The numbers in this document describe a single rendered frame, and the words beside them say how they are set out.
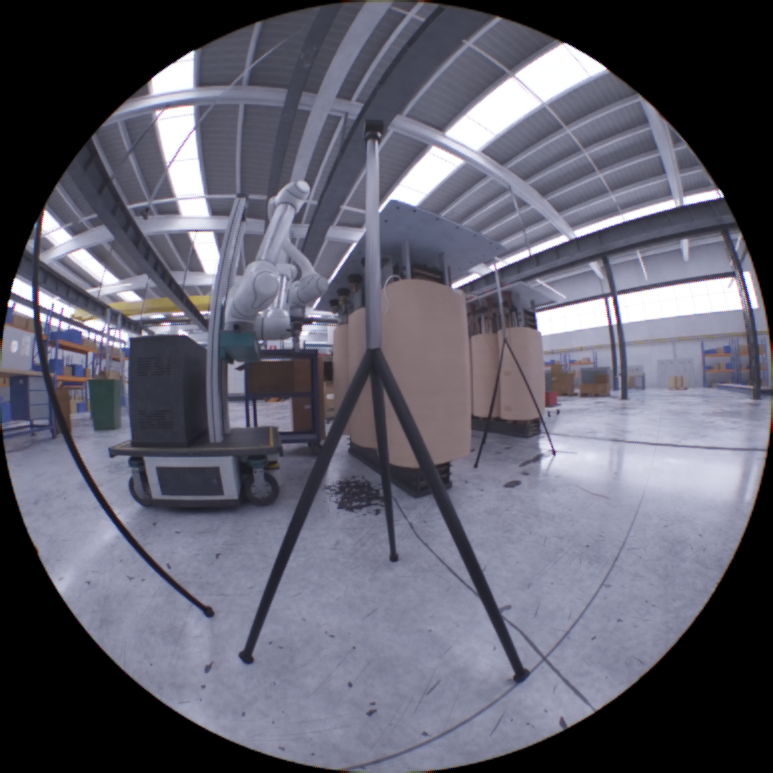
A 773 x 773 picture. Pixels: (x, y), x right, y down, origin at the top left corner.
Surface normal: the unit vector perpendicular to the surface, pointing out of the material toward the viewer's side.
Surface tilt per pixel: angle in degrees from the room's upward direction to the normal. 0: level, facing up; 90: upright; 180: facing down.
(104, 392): 94
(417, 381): 90
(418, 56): 180
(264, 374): 90
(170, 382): 90
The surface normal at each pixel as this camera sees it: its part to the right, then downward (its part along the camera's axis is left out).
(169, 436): 0.44, -0.01
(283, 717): -0.03, -1.00
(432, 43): 0.03, 1.00
